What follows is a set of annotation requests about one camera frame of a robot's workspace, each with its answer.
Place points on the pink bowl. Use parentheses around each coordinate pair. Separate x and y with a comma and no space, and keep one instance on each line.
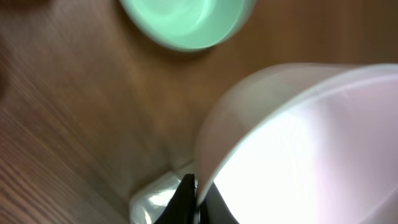
(305,143)

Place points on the mint green bowl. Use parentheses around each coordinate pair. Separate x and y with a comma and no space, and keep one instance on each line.
(188,25)

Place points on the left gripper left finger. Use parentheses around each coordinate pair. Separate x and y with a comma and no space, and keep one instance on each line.
(182,206)

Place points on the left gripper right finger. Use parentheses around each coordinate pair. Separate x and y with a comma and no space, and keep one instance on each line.
(213,210)

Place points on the clear plastic storage bin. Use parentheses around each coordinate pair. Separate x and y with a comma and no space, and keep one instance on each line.
(147,205)

